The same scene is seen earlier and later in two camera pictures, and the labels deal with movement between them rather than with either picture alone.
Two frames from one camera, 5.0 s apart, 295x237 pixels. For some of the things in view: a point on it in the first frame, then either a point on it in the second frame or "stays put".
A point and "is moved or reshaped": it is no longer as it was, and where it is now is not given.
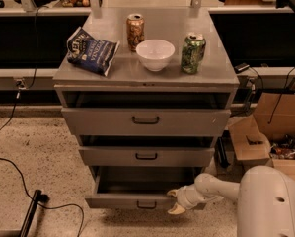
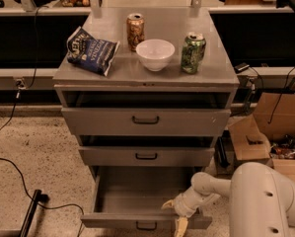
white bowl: (155, 54) stays put
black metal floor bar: (31, 211) stays put
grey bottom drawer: (139, 188) is moved or reshaped
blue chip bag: (93, 54) stays put
